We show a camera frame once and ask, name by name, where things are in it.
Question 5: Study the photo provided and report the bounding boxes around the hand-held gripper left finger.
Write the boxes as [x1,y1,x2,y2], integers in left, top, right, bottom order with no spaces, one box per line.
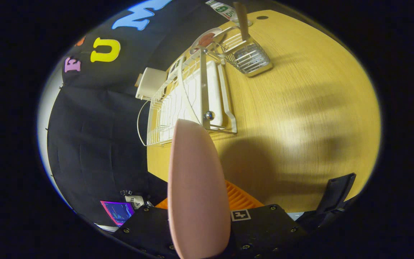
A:
[113,197,174,259]

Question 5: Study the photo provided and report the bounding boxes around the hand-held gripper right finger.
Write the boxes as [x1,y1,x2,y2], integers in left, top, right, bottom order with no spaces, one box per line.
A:
[225,180,309,259]

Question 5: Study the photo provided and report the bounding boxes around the pink plate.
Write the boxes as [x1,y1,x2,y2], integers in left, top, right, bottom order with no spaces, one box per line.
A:
[167,119,231,259]

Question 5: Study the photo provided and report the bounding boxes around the white dish rack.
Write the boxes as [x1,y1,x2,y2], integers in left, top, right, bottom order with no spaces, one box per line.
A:
[137,47,238,147]

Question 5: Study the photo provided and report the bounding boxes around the metal wire basket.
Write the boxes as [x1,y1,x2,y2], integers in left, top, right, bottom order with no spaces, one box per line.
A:
[212,26,273,78]

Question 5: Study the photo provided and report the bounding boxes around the wooden spoon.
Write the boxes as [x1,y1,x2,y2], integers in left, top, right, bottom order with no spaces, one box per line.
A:
[233,2,250,41]

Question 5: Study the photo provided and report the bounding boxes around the beige plate with meat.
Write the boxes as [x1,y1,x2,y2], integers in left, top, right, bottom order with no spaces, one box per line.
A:
[190,28,225,55]

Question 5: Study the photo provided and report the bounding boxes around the glowing purple screen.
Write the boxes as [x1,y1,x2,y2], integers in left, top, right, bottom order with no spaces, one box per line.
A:
[100,201,135,227]

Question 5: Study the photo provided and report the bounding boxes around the black angular object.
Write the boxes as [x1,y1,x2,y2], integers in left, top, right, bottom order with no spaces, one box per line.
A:
[296,173,357,234]

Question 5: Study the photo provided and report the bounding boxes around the black backdrop cloth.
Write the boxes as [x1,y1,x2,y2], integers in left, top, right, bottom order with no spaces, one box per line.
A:
[47,0,250,231]

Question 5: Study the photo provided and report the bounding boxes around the white toaster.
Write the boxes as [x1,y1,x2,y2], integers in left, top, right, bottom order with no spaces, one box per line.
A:
[135,67,168,100]

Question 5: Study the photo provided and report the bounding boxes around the red meat slice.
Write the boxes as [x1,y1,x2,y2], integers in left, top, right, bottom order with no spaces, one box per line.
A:
[198,33,215,47]

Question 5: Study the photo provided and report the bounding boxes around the white drink bottle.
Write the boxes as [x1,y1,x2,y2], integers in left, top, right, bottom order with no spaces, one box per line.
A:
[206,0,252,26]

